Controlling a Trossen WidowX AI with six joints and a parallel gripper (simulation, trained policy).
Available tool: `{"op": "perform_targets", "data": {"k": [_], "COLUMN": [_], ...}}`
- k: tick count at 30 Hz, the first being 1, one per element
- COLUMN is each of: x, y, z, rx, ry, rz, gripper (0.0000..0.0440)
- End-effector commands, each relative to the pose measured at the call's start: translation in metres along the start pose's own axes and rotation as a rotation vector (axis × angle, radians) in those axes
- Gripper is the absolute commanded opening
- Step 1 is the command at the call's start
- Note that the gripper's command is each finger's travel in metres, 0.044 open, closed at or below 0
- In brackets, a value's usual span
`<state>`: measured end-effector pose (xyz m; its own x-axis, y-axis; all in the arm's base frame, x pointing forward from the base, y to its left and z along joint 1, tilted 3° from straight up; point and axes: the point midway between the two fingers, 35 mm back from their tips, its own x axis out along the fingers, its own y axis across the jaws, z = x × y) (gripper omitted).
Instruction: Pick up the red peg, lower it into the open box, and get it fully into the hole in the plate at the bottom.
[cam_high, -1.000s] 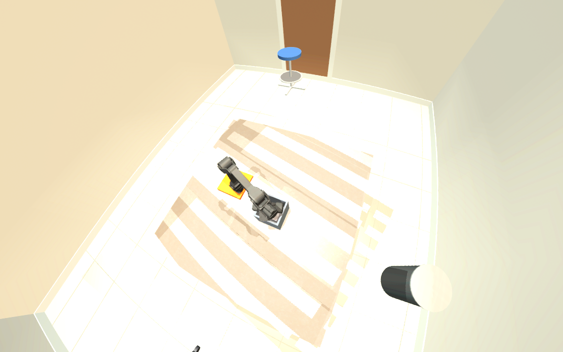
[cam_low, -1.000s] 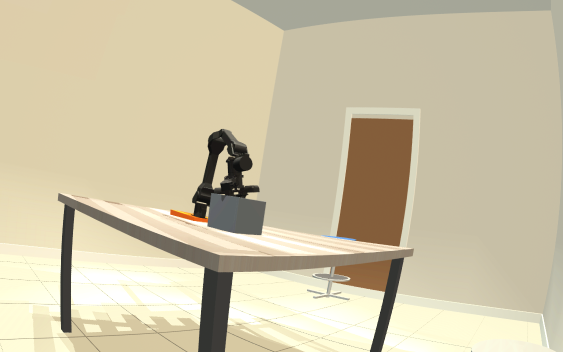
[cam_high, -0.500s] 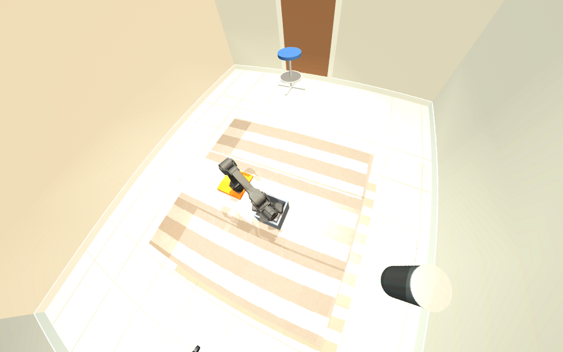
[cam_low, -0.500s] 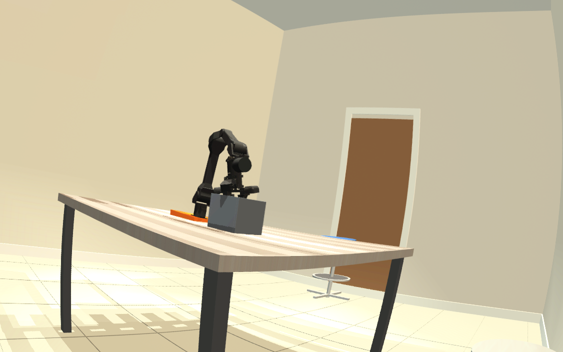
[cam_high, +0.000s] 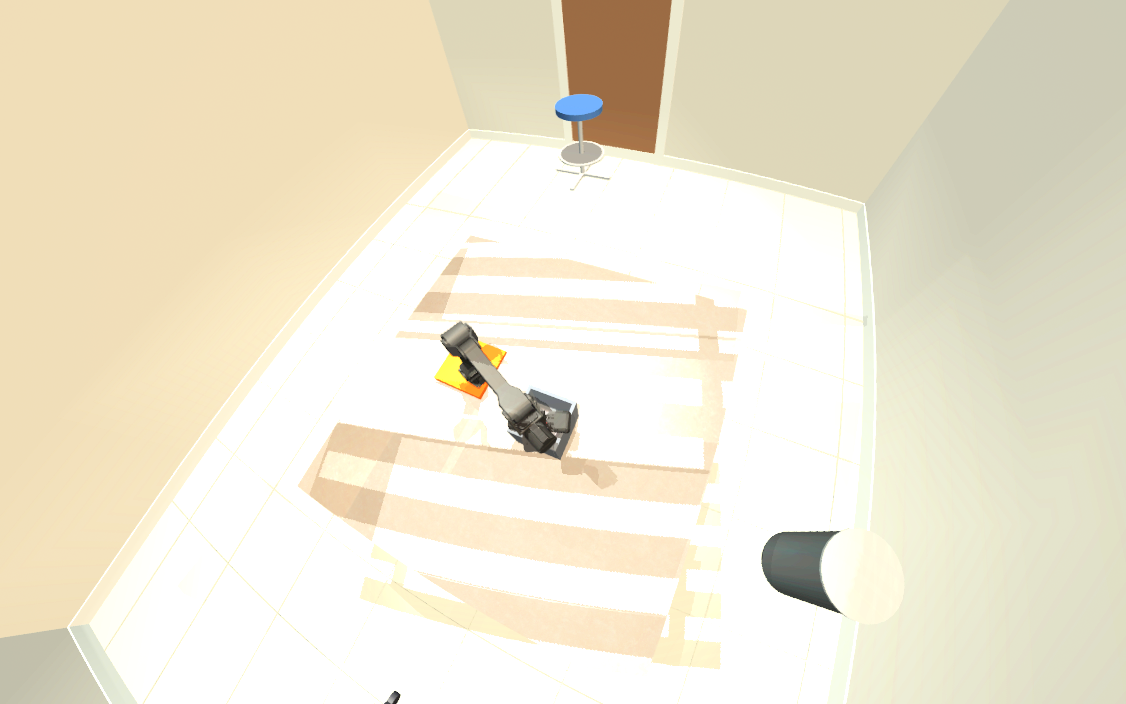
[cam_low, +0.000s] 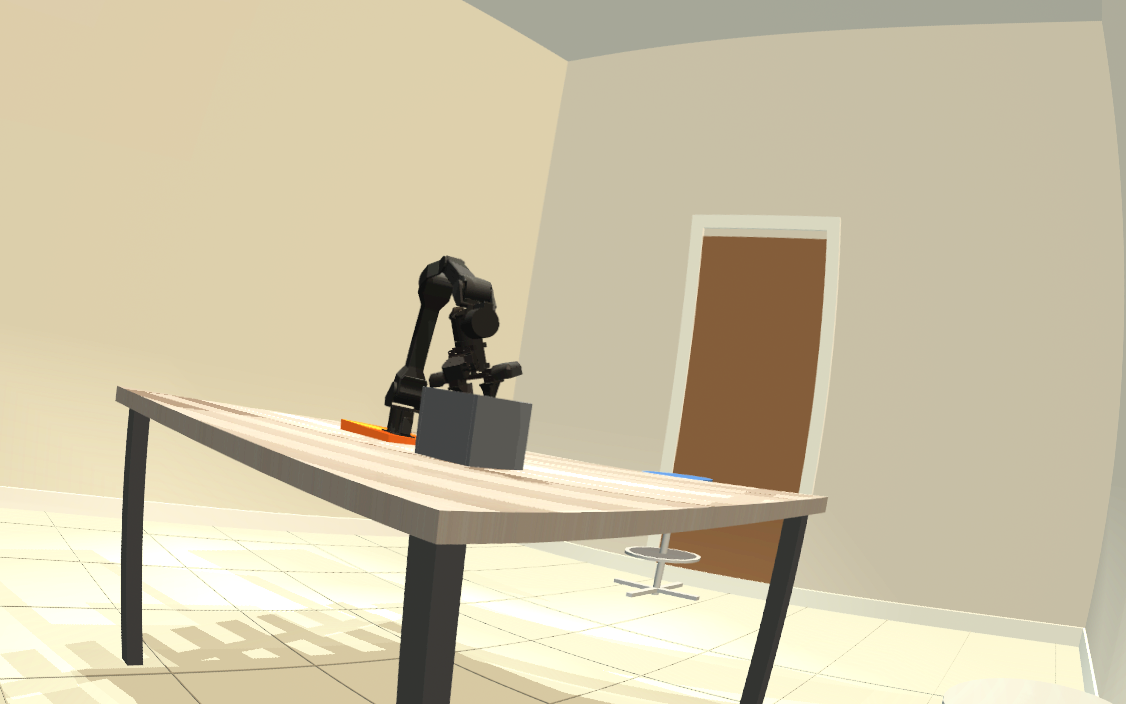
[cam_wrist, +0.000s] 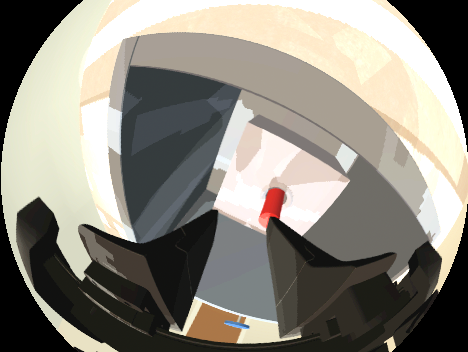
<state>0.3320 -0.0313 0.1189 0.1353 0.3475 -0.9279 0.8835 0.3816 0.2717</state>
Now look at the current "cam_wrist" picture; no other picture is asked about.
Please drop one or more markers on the red peg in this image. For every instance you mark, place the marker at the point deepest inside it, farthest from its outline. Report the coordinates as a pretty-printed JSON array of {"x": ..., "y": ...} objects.
[{"x": 273, "y": 205}]

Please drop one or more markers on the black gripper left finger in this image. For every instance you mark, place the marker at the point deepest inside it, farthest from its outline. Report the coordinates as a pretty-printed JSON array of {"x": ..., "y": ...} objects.
[{"x": 170, "y": 266}]

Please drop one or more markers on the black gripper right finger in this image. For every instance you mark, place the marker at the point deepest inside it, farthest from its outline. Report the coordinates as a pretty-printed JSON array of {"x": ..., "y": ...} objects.
[{"x": 306, "y": 280}]

